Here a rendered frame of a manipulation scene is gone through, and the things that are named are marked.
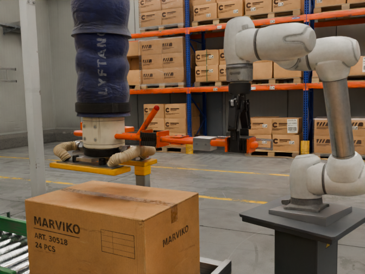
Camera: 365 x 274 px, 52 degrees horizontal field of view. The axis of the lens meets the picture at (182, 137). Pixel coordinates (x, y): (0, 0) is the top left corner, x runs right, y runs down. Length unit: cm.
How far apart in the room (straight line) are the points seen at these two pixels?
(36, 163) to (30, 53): 121
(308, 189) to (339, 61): 64
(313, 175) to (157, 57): 789
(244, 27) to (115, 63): 53
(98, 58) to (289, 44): 71
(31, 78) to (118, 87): 298
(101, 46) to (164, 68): 795
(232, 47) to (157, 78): 829
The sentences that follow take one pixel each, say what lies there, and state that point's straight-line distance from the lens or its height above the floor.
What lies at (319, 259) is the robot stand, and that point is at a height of 56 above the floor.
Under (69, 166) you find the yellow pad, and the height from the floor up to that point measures 109.
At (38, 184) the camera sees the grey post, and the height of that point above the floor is 43.
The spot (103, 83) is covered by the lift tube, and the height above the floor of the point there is 141.
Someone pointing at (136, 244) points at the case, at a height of 86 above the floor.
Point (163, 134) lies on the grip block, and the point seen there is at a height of 121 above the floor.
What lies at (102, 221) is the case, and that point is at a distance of 140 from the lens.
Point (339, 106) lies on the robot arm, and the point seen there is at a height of 129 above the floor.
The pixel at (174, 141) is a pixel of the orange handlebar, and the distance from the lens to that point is 137.
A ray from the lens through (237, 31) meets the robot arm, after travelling 126.
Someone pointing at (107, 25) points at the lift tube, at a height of 163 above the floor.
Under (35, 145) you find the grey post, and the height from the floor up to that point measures 87.
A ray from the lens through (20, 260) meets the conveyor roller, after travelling 220.
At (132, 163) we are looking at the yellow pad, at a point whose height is 108.
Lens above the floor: 135
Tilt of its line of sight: 6 degrees down
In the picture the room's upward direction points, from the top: 1 degrees counter-clockwise
